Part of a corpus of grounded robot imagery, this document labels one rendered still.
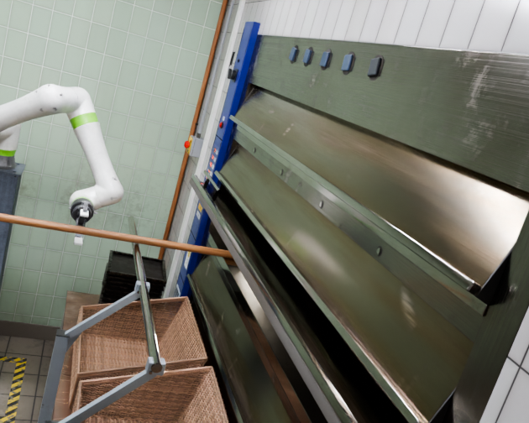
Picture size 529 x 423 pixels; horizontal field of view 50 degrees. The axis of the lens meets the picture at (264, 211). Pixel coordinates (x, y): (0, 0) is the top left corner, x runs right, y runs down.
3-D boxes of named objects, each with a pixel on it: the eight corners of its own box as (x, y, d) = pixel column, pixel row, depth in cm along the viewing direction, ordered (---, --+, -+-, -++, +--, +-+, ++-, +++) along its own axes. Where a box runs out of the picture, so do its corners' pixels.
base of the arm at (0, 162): (-12, 153, 282) (-10, 141, 281) (20, 159, 287) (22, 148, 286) (-22, 164, 259) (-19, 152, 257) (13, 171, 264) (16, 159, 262)
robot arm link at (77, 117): (50, 92, 246) (72, 80, 242) (69, 93, 258) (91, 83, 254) (65, 132, 246) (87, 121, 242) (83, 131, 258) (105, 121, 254)
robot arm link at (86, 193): (75, 213, 255) (65, 191, 251) (102, 204, 258) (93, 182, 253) (74, 223, 243) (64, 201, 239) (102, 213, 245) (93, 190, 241)
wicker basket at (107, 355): (175, 346, 278) (189, 295, 272) (193, 419, 226) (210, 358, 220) (72, 334, 262) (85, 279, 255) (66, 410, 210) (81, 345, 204)
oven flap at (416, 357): (221, 177, 261) (246, 142, 259) (429, 437, 98) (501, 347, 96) (213, 172, 259) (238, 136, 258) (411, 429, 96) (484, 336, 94)
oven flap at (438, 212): (236, 123, 255) (262, 86, 254) (484, 303, 92) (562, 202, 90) (228, 118, 254) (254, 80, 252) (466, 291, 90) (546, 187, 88)
